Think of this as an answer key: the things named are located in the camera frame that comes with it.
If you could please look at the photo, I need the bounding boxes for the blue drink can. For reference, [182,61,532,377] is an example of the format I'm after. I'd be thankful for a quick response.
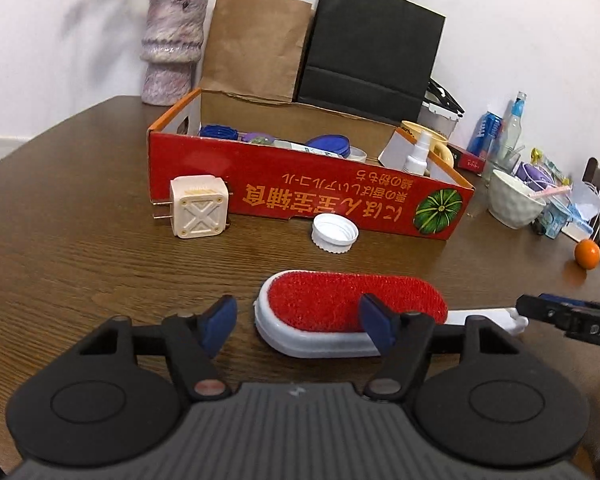
[467,112,504,159]

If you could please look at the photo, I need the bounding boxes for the small red box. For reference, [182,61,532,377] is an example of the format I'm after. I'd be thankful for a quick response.
[447,142,489,174]

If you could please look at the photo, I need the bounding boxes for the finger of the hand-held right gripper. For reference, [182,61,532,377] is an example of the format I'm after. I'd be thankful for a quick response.
[515,292,600,334]

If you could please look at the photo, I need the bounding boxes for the black paper bag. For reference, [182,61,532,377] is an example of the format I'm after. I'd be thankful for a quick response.
[293,0,449,124]

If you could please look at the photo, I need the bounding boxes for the blue round lid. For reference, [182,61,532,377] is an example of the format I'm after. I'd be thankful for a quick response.
[305,133,352,159]

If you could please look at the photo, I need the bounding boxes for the clear plastic bag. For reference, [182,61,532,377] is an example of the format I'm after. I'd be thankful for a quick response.
[571,179,600,222]

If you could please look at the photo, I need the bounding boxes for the glass bottle with blue label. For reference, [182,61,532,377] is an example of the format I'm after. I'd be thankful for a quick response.
[500,91,529,161]

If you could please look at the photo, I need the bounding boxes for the purple and white vase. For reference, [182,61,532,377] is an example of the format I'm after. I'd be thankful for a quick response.
[139,0,210,107]

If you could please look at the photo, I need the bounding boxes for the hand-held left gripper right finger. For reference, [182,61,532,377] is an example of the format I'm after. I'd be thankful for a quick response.
[359,294,518,402]

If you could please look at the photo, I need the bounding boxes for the purple plastic container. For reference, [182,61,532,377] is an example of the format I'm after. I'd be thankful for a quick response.
[516,160,557,187]

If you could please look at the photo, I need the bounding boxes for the orange fruit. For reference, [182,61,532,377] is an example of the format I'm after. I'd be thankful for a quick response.
[574,238,600,270]

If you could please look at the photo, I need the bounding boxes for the colourful snack packet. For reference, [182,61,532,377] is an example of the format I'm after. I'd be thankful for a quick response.
[530,147,572,187]

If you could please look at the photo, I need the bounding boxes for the clear drinking glass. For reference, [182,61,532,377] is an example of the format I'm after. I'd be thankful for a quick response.
[482,144,524,187]

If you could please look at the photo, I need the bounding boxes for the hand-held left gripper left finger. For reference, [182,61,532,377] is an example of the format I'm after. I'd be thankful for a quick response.
[77,295,238,402]

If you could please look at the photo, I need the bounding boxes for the white dimpled bowl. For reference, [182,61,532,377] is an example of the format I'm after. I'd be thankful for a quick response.
[488,169,549,230]

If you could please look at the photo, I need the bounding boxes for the clear container with black lid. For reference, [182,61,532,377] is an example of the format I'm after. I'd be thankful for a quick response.
[420,77,465,137]

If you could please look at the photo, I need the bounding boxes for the white spray bottle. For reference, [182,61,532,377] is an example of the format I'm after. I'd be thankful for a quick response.
[402,130,433,177]

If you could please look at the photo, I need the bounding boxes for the red and white lint brush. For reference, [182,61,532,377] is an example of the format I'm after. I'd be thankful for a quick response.
[252,270,530,359]

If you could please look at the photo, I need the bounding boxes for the cream cube charger plug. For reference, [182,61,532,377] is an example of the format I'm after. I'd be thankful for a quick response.
[152,175,231,240]

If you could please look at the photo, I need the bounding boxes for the red cardboard box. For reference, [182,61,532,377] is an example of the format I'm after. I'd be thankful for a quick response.
[146,87,476,241]

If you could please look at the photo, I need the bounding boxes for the yellow mug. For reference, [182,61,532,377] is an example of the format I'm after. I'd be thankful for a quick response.
[400,120,455,167]

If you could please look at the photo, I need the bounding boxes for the white wall appliance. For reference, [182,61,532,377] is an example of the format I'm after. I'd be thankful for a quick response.
[0,135,33,173]

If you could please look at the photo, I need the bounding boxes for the pink plastic stick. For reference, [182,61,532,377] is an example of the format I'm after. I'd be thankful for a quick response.
[527,185,574,200]

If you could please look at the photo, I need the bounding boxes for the brown paper bag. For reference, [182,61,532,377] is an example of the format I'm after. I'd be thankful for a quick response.
[200,0,315,106]

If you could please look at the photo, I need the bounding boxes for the white ribbed bottle cap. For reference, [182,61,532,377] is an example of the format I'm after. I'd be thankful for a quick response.
[310,213,360,256]

